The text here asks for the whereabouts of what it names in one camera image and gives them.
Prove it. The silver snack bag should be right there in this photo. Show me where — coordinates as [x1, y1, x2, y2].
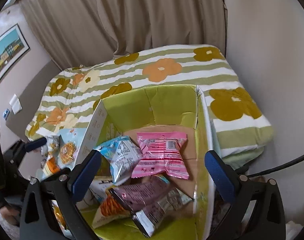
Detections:
[41, 135, 60, 156]

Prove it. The orange white chips bag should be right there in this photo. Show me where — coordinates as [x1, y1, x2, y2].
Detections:
[92, 195, 130, 229]

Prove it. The light blue snack bag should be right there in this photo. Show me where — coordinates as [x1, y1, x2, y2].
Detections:
[94, 135, 143, 186]

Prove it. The purple brown snack bag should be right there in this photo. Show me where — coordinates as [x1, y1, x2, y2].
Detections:
[109, 174, 193, 237]

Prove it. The pink snack packet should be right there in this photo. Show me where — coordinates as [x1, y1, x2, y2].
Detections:
[131, 132, 189, 180]

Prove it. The round waffle cookie packet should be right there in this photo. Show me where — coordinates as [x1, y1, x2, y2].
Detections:
[58, 141, 76, 166]

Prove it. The light blue daisy tablecloth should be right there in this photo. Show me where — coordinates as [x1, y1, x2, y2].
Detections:
[58, 128, 86, 159]

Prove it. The floral striped green blanket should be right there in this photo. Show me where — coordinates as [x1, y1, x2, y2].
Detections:
[25, 44, 273, 168]

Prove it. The black clothes rack pole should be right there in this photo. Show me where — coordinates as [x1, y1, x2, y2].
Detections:
[247, 154, 304, 178]

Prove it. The framed houses picture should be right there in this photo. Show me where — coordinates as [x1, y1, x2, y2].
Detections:
[0, 24, 30, 81]

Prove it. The green cardboard box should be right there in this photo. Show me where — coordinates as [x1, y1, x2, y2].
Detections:
[73, 85, 215, 239]

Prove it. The beige curtain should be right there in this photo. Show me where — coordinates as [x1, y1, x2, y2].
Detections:
[18, 0, 227, 69]

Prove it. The blue wall socket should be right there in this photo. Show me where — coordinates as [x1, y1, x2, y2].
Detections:
[2, 109, 10, 120]

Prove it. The white wall switch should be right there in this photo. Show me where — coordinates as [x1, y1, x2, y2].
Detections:
[9, 94, 23, 114]

